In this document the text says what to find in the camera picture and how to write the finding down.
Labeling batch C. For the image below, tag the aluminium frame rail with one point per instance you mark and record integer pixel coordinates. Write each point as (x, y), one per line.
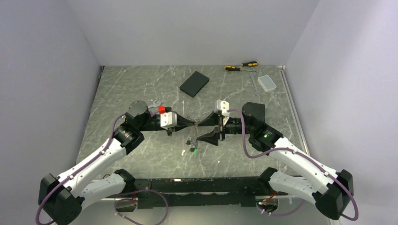
(298, 160)

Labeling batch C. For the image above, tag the yellow black screwdriver front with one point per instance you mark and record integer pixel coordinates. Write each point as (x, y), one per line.
(234, 68)

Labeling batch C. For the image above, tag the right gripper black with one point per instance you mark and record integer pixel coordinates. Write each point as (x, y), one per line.
(211, 137)

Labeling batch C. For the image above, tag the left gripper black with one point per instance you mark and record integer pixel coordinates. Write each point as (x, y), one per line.
(182, 123)

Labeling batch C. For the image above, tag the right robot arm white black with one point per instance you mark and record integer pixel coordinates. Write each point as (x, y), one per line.
(330, 191)

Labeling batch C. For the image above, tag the large silver wrench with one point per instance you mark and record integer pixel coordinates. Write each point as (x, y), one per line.
(154, 104)

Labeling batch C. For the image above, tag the key bunch with rings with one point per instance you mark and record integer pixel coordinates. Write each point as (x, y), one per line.
(192, 136)

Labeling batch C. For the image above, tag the clear plastic box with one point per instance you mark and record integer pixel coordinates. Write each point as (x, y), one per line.
(267, 83)

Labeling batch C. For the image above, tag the black network switch box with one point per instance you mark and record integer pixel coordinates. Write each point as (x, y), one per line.
(257, 111)

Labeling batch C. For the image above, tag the black flat box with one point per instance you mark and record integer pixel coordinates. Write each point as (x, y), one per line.
(194, 84)

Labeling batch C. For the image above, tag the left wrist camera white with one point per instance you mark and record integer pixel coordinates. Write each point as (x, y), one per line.
(167, 119)

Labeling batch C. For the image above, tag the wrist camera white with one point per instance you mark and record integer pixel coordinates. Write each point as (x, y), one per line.
(221, 108)
(167, 119)

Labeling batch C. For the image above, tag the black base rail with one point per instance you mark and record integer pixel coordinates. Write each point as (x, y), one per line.
(241, 191)

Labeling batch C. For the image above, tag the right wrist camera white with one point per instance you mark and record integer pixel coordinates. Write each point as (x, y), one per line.
(221, 108)

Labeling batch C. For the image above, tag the orange black screwdriver rear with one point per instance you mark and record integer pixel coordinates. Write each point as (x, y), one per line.
(249, 64)

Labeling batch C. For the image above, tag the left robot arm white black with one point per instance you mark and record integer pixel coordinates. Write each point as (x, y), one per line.
(64, 196)

